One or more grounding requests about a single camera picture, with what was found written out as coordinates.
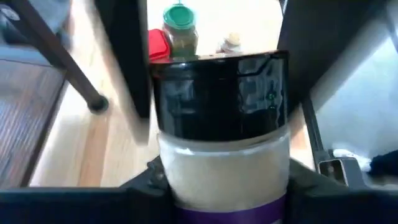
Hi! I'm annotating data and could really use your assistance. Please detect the small clear glass jar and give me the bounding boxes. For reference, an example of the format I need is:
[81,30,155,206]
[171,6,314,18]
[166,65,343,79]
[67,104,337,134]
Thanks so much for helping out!
[216,32,243,55]

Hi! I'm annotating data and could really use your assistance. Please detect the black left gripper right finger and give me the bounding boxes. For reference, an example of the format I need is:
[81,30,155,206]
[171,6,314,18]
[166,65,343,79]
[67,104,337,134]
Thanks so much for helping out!
[278,0,398,224]

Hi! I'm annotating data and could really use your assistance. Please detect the black aluminium table frame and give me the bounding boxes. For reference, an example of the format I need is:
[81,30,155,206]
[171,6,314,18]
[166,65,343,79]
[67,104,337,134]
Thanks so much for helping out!
[300,96,369,190]

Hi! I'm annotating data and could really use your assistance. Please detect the oregano glass jar green lid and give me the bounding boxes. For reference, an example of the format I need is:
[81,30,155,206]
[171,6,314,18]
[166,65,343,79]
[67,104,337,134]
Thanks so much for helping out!
[162,3,199,60]

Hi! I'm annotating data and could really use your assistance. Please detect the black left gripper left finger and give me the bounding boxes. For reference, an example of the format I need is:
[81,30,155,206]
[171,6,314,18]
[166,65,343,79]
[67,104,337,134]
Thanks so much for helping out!
[0,0,175,224]

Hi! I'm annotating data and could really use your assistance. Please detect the three-tier wood metal shelf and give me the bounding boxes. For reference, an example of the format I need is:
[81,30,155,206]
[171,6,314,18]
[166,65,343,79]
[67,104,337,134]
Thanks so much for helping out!
[0,0,109,189]

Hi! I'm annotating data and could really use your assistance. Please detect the red smoked paprika tin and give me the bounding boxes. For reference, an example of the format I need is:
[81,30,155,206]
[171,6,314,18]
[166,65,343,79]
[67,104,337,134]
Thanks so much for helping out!
[147,28,172,62]

